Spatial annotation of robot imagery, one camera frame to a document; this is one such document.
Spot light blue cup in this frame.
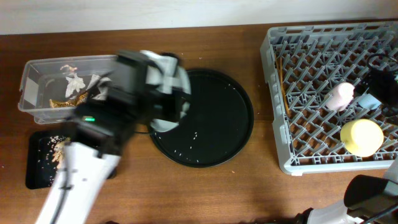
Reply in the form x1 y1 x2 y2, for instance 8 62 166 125
358 93 382 110

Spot pink cup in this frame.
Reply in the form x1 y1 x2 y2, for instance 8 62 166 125
325 82 354 111

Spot yellow-green bowl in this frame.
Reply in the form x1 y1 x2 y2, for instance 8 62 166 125
340 119 384 157

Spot wooden chopstick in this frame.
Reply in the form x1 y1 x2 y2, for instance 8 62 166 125
274 54 283 86
278 56 290 117

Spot grey plate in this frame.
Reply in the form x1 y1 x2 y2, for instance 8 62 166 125
142 50 192 133

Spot gold brown snack wrapper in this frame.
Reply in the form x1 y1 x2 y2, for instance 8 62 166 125
49 91 88 108

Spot small white tissue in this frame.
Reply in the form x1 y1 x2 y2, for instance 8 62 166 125
65 73 85 98

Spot food scraps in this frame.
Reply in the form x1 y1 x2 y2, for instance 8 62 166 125
36 135 70 187

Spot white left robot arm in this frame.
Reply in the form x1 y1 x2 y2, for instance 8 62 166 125
37 50 192 223

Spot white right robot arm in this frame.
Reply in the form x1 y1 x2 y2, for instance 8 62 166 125
292 66 397 223

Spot grey dishwasher rack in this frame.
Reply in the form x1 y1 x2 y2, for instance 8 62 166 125
260 22 397 175

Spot clear plastic waste bin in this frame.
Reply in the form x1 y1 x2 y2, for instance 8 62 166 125
18 55 116 124

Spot round black serving tray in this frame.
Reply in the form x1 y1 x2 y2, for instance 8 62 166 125
150 68 254 168

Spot large crumpled white paper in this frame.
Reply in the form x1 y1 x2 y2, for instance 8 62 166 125
86 74 112 101

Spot black rectangular tray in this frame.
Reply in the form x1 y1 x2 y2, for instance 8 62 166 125
25 129 118 190

